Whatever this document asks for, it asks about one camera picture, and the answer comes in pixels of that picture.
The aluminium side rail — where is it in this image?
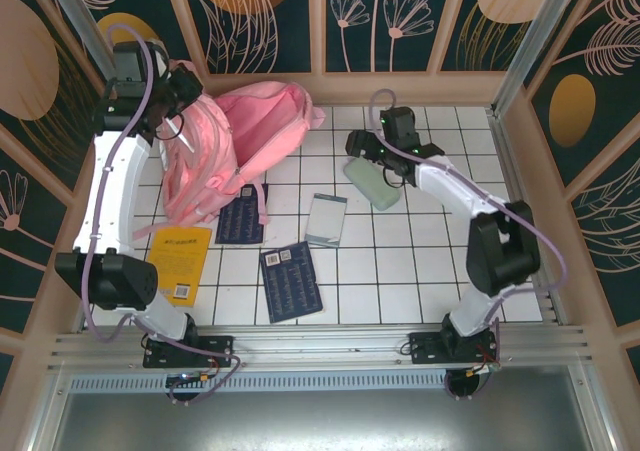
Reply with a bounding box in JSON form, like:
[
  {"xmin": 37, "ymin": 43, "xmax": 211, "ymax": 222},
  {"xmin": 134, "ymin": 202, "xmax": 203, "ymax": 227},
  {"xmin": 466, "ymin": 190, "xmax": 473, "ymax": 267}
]
[{"xmin": 487, "ymin": 105, "xmax": 569, "ymax": 328}]

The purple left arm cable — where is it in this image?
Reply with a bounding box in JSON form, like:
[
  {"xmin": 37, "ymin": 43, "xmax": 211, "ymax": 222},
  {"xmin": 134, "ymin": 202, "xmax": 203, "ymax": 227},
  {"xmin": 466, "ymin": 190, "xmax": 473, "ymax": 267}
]
[{"xmin": 79, "ymin": 23, "xmax": 245, "ymax": 407}]

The yellow book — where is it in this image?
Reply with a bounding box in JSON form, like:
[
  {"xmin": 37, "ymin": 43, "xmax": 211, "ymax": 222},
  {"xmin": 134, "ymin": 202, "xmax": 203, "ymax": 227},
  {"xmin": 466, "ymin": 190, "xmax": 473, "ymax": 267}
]
[{"xmin": 145, "ymin": 226, "xmax": 213, "ymax": 307}]

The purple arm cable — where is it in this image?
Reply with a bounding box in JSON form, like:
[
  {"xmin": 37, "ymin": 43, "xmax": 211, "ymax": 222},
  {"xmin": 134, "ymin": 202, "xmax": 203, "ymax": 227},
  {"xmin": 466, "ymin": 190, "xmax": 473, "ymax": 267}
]
[
  {"xmin": 79, "ymin": 23, "xmax": 245, "ymax": 407},
  {"xmin": 368, "ymin": 88, "xmax": 569, "ymax": 402}
]

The black base electronics module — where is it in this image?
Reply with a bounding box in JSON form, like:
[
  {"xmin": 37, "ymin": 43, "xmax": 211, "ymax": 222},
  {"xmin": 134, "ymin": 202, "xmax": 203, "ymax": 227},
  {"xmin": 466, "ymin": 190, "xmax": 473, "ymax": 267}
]
[
  {"xmin": 443, "ymin": 360, "xmax": 502, "ymax": 402},
  {"xmin": 164, "ymin": 369, "xmax": 217, "ymax": 397}
]

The white teal notebook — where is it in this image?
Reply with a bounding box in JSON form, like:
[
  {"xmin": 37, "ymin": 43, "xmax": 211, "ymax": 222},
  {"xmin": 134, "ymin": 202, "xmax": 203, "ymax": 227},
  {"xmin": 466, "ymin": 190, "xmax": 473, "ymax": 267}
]
[{"xmin": 304, "ymin": 193, "xmax": 349, "ymax": 248}]

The slotted metal vent strip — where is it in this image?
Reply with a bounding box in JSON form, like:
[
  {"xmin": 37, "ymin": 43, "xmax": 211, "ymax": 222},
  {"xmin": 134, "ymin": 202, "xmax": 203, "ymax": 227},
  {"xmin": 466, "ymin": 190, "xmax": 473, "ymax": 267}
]
[{"xmin": 67, "ymin": 373, "xmax": 584, "ymax": 393}]

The pink school backpack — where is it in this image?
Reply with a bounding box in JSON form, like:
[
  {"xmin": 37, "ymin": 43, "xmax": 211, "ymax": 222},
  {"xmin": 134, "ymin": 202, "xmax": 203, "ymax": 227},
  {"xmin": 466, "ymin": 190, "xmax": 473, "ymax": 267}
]
[{"xmin": 132, "ymin": 59, "xmax": 326, "ymax": 242}]

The aluminium corner post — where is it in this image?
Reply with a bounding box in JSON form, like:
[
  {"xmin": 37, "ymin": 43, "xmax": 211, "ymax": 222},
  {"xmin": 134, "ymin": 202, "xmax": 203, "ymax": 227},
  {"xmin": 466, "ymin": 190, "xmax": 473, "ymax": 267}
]
[
  {"xmin": 39, "ymin": 0, "xmax": 119, "ymax": 80},
  {"xmin": 492, "ymin": 0, "xmax": 586, "ymax": 117}
]

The green pencil case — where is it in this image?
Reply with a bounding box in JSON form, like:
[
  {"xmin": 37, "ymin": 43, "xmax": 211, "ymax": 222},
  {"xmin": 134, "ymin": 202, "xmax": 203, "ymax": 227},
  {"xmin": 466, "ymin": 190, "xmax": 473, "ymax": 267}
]
[{"xmin": 342, "ymin": 156, "xmax": 402, "ymax": 212}]

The dark blue book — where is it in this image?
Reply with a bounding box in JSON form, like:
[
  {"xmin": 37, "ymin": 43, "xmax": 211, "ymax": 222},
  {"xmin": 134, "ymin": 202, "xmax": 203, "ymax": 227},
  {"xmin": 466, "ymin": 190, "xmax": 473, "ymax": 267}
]
[
  {"xmin": 214, "ymin": 183, "xmax": 270, "ymax": 246},
  {"xmin": 259, "ymin": 241, "xmax": 325, "ymax": 325}
]

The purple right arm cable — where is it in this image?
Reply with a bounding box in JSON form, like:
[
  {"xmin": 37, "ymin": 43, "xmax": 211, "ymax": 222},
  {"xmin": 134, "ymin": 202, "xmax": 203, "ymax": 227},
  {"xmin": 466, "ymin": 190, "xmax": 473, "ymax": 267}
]
[{"xmin": 368, "ymin": 88, "xmax": 569, "ymax": 402}]

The grey metal sheet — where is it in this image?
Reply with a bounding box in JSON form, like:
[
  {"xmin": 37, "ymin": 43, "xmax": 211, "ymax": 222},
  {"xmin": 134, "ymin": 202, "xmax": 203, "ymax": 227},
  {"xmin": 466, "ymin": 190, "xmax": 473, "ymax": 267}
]
[{"xmin": 29, "ymin": 390, "xmax": 616, "ymax": 451}]

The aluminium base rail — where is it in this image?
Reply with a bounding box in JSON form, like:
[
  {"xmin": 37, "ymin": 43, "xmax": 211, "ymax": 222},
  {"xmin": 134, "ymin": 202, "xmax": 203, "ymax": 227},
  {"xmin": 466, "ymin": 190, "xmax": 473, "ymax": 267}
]
[{"xmin": 47, "ymin": 323, "xmax": 594, "ymax": 372}]

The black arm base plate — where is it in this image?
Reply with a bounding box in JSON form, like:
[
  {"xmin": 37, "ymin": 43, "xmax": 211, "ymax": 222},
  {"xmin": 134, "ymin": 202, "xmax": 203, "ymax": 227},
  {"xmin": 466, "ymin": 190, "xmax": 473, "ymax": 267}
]
[
  {"xmin": 408, "ymin": 330, "xmax": 501, "ymax": 366},
  {"xmin": 143, "ymin": 334, "xmax": 235, "ymax": 369}
]

